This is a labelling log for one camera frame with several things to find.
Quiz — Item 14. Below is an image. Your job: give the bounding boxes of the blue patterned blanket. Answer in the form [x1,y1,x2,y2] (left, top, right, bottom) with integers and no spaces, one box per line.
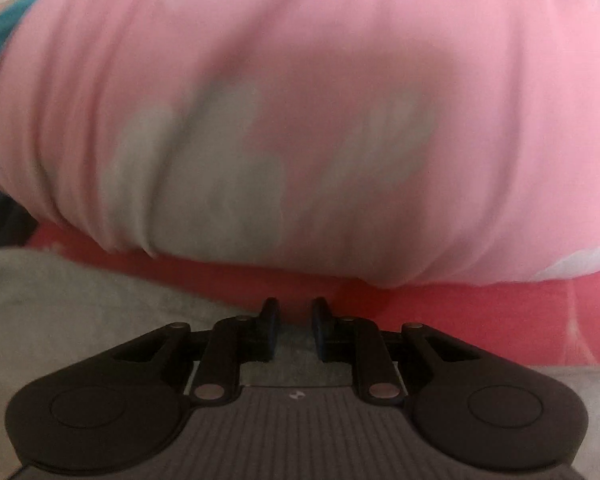
[0,0,47,92]

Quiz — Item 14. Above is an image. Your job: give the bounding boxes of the pink floral fleece blanket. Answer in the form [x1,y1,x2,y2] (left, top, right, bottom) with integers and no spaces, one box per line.
[27,222,600,367]

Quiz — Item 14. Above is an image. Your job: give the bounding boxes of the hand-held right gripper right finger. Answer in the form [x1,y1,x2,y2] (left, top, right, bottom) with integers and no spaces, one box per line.
[311,297,481,403]

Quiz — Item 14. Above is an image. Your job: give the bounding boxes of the dark navy garment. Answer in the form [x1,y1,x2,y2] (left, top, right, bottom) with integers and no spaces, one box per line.
[0,175,37,250]

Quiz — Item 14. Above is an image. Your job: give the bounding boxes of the pink grey floral quilt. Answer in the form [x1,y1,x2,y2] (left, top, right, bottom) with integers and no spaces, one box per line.
[0,0,600,290]

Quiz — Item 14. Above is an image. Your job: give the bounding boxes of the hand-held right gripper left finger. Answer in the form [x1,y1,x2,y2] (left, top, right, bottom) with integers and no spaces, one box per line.
[112,298,280,403]

